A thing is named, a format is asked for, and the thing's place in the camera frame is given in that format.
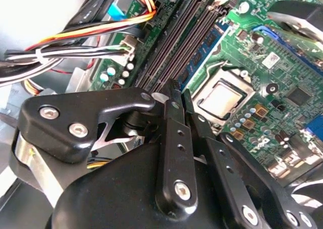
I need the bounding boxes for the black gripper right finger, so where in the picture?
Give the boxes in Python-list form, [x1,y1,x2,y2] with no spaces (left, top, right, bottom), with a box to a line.
[183,89,318,229]

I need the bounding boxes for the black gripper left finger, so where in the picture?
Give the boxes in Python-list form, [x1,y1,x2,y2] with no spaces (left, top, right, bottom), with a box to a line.
[17,78,199,221]

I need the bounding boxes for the blue RAM stick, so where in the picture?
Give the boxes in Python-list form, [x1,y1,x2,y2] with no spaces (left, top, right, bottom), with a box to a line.
[177,23,232,90]

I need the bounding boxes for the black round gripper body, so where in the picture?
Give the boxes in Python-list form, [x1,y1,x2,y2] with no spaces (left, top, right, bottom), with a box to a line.
[50,142,237,229]

